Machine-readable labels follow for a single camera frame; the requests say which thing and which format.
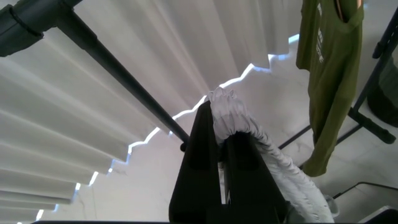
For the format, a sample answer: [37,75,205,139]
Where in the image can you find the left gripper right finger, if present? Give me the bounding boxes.
[219,131,289,223]

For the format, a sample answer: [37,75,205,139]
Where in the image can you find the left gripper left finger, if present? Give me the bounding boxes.
[169,100,223,223]

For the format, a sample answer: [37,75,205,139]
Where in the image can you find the pale grey shorts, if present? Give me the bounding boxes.
[206,86,340,223]

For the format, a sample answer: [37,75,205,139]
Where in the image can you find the green long-sleeved shirt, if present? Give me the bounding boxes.
[295,0,365,178]

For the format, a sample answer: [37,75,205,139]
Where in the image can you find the pink clothes hanger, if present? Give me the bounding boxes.
[334,0,364,23]

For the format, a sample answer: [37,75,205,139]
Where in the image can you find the black clothes rack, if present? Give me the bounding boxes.
[0,0,398,170]

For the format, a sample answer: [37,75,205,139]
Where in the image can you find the white curtain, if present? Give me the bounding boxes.
[0,0,305,223]

